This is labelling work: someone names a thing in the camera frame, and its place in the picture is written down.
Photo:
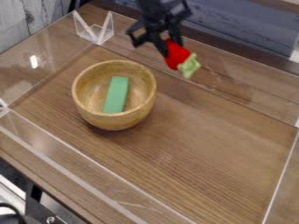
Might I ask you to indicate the red plush strawberry toy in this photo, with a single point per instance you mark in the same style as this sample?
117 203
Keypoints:
181 60

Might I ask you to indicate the black metal table bracket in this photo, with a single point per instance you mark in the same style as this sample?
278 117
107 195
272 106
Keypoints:
36 210

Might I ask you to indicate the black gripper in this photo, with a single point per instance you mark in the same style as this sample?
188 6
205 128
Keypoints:
160 16

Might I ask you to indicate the clear acrylic table guard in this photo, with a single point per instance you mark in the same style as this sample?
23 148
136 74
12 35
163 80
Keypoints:
212 159

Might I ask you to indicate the green rectangular block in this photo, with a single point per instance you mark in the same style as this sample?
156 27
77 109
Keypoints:
116 95

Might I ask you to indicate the clear acrylic corner bracket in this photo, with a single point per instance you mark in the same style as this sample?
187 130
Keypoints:
97 34

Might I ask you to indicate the wooden bowl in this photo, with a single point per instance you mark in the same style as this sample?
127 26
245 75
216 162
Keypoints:
89 93

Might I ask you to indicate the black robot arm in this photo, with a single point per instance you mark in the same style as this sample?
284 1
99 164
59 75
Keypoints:
160 16

